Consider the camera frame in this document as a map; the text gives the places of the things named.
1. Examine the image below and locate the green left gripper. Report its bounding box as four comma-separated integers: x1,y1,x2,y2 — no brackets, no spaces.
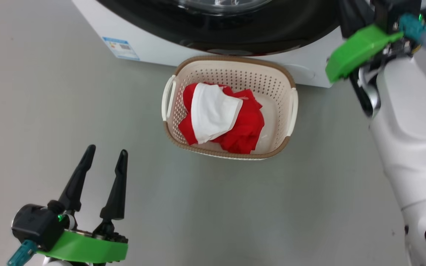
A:
37,144,129,263

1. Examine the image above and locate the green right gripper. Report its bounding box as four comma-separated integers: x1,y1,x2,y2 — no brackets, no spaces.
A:
325,0,404,83

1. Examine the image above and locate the black round glass washer door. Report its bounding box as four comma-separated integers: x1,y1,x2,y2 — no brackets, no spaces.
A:
97,0,343,57

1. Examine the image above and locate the red and white garment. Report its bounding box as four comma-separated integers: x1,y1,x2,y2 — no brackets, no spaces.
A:
178,82,265,154

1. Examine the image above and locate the cream basket with brown rim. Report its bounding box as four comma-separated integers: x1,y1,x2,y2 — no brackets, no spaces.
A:
161,55,299,160

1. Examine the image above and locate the white front-load washing machine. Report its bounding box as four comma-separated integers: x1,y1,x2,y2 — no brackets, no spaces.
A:
72,0,350,88

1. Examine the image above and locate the round white filter cover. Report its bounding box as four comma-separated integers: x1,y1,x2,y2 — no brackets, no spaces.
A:
283,64,315,80

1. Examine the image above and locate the blue energy label sticker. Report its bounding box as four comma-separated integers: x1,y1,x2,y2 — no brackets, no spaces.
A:
102,36,140,61

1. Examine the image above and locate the teal right cable connector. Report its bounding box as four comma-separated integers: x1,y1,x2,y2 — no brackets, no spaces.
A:
399,14,426,47

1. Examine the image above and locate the teal cable connector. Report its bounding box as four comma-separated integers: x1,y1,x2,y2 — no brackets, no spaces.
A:
399,14,426,47
7,239,38,266

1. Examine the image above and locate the teal left cable connector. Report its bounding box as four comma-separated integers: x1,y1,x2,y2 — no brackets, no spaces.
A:
7,239,38,266

